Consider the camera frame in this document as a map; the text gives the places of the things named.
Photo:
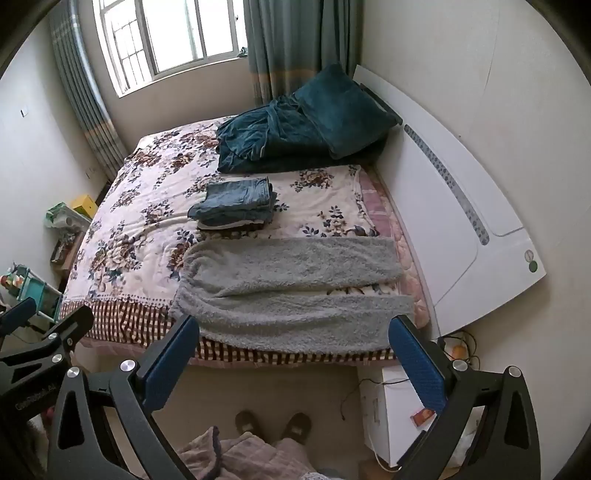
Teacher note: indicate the teal plush robe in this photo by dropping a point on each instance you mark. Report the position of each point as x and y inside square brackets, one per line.
[258, 134]

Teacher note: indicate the orange power strip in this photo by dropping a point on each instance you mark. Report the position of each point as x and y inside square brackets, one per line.
[458, 351]

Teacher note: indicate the pink quilted mattress pad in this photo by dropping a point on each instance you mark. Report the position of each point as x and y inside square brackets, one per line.
[406, 258]

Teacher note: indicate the brown wooden side table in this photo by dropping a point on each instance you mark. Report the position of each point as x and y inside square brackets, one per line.
[67, 251]

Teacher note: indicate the brown slipper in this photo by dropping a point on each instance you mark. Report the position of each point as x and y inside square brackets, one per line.
[248, 422]
[297, 424]

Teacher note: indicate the grey fleece pants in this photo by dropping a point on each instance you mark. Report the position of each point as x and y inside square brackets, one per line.
[277, 295]

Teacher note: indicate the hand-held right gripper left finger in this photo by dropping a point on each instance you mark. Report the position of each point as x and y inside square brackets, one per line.
[171, 364]

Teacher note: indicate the white nightstand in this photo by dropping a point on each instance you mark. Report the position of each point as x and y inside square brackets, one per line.
[392, 415]

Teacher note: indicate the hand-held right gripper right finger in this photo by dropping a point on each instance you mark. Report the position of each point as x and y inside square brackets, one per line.
[415, 364]

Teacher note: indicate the folded blue jeans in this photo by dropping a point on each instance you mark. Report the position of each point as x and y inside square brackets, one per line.
[235, 194]

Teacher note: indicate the white headboard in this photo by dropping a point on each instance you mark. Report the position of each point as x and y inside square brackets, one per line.
[438, 194]

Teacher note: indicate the yellow box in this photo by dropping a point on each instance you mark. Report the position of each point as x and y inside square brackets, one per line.
[82, 204]

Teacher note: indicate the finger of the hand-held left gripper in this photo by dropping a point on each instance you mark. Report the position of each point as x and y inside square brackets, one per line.
[69, 327]
[21, 314]

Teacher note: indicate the teal curtain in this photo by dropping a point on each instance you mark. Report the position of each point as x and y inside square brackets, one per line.
[295, 41]

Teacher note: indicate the floral blanket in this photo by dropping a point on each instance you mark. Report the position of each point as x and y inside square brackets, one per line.
[147, 221]

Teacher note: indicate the window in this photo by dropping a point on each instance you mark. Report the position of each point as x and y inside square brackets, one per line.
[175, 37]

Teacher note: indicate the teal plush pillow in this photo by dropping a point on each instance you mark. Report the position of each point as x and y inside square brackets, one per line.
[346, 110]

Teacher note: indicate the striped grey curtain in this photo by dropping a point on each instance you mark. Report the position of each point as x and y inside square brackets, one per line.
[87, 106]

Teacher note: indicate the red packet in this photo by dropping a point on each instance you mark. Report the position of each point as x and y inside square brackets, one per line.
[422, 418]

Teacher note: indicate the teal storage cart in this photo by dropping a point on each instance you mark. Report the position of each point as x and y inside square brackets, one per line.
[39, 290]

